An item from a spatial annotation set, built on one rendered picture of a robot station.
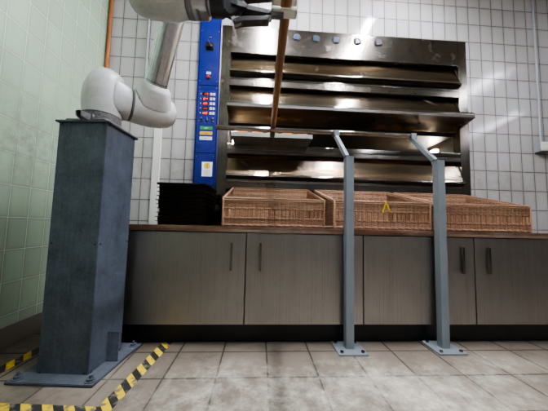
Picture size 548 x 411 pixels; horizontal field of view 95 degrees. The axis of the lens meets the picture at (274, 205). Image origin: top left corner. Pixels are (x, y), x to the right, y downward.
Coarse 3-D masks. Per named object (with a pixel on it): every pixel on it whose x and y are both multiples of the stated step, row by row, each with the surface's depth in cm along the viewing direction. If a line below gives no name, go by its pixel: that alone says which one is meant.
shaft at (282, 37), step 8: (288, 0) 66; (280, 24) 75; (288, 24) 74; (280, 32) 77; (280, 40) 80; (280, 48) 84; (280, 56) 88; (280, 64) 92; (280, 72) 97; (280, 80) 103; (280, 88) 110; (272, 104) 125; (272, 112) 133; (272, 120) 142
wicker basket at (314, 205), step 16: (240, 192) 178; (256, 192) 179; (288, 192) 181; (304, 192) 182; (224, 208) 132; (240, 208) 132; (256, 208) 133; (272, 208) 134; (288, 208) 134; (304, 208) 135; (320, 208) 135; (224, 224) 131; (240, 224) 132; (256, 224) 132; (272, 224) 133; (288, 224) 134; (304, 224) 134; (320, 224) 134
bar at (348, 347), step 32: (224, 128) 148; (256, 128) 148; (288, 128) 150; (352, 160) 127; (352, 192) 126; (352, 224) 125; (352, 256) 123; (352, 288) 122; (448, 288) 125; (352, 320) 121; (448, 320) 124; (352, 352) 117; (448, 352) 119
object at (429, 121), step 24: (240, 120) 188; (264, 120) 187; (288, 120) 187; (312, 120) 187; (336, 120) 186; (360, 120) 186; (384, 120) 186; (408, 120) 186; (432, 120) 185; (456, 120) 185
